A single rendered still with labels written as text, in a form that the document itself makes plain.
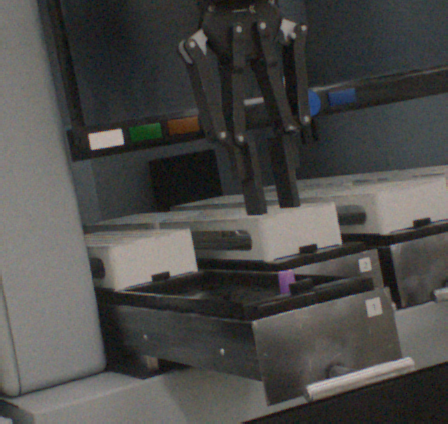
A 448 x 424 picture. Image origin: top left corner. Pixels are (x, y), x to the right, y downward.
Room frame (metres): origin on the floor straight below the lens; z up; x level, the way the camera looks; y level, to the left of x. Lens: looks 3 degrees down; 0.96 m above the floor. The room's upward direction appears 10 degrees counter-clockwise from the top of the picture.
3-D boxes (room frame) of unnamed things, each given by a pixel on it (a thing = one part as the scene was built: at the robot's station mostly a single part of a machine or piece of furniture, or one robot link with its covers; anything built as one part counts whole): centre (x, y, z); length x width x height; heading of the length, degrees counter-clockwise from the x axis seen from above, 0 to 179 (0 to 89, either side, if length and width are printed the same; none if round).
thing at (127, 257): (1.44, 0.15, 0.83); 0.30 x 0.10 x 0.06; 26
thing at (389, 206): (1.51, -0.15, 0.83); 0.30 x 0.10 x 0.06; 26
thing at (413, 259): (1.63, -0.09, 0.78); 0.73 x 0.14 x 0.09; 26
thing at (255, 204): (1.12, -0.03, 0.92); 0.03 x 0.01 x 0.07; 26
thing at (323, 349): (1.28, 0.07, 0.78); 0.73 x 0.14 x 0.09; 26
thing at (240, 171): (1.11, -0.01, 0.94); 0.03 x 0.01 x 0.05; 116
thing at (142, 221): (1.73, 0.12, 0.83); 0.30 x 0.10 x 0.06; 26
